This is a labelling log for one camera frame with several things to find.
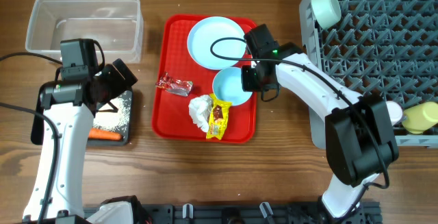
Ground white rice grains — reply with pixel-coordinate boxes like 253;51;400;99
93;92;132;132

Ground orange carrot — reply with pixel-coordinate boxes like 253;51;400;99
88;128;123;141

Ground light blue rice bowl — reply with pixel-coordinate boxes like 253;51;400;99
212;67;253;106

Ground red foil wrapper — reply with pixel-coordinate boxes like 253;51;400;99
155;72;193;97

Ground mint green bowl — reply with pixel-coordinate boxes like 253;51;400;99
311;0;342;29

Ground pink cup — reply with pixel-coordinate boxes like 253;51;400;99
386;101;404;125

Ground yellow cup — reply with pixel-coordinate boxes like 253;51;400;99
402;101;437;134

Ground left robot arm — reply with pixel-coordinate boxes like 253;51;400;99
23;38;137;223

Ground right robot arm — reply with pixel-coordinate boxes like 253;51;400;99
242;25;399;223

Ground black waste tray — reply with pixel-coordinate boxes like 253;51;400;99
30;88;133;147

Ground grey dishwasher rack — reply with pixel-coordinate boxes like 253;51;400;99
298;0;438;150

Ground clear plastic bin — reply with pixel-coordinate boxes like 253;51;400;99
25;0;144;64

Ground red serving tray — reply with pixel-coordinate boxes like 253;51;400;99
151;14;257;144

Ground yellow snack wrapper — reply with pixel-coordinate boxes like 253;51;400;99
206;93;232;140

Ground crumpled white tissue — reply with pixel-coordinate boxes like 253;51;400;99
188;95;213;133

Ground light blue plate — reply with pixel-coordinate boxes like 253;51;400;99
187;16;246;70

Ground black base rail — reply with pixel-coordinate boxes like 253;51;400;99
83;201;382;224

